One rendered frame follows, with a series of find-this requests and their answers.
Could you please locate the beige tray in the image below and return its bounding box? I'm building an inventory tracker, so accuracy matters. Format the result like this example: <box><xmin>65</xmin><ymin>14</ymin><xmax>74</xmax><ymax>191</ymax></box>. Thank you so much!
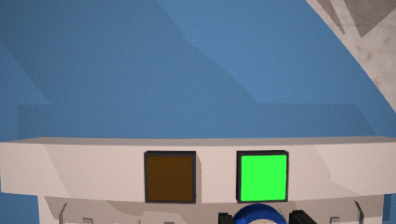
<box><xmin>0</xmin><ymin>136</ymin><xmax>396</xmax><ymax>224</ymax></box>

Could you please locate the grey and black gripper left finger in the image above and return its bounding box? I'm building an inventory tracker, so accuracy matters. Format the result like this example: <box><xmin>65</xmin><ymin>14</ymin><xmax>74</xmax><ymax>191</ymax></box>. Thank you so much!
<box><xmin>218</xmin><ymin>213</ymin><xmax>234</xmax><ymax>224</ymax></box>

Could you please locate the blue flat mat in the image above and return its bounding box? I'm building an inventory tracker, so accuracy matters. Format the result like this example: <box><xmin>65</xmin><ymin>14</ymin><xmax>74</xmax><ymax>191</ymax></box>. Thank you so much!
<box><xmin>0</xmin><ymin>0</ymin><xmax>396</xmax><ymax>142</ymax></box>

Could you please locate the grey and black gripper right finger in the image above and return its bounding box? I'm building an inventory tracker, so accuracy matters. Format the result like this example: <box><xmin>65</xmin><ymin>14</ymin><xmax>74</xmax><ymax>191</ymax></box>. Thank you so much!
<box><xmin>289</xmin><ymin>210</ymin><xmax>317</xmax><ymax>224</ymax></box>

